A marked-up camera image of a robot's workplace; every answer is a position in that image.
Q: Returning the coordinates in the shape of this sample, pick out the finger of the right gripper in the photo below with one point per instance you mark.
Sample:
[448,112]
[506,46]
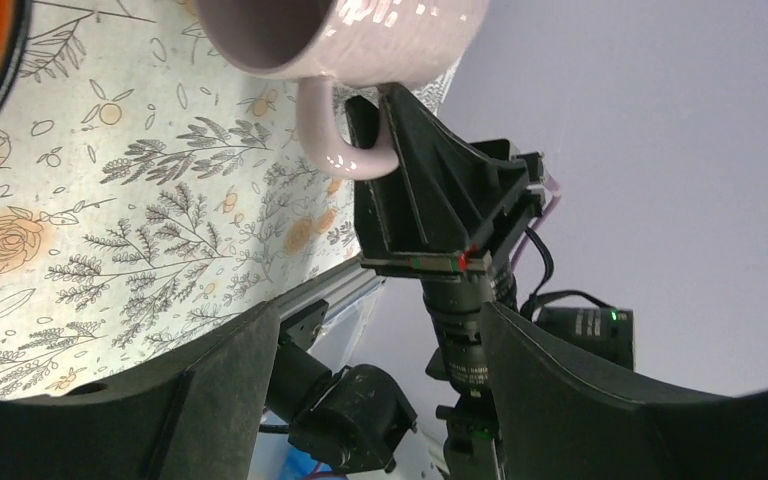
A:
[451,207]

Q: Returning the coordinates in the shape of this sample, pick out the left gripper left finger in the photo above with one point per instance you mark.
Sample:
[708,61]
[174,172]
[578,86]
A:
[191,413]

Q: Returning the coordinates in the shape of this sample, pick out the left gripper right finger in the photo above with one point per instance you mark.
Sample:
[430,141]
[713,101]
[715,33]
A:
[565,413]

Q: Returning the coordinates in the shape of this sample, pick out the lilac mug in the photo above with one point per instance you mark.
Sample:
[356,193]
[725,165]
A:
[361,44]

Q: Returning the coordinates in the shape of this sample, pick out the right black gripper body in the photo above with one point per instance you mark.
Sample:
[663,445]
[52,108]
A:
[473,448]

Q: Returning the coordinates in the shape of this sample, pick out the floral tablecloth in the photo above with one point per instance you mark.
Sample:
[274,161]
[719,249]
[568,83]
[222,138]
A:
[149,191]

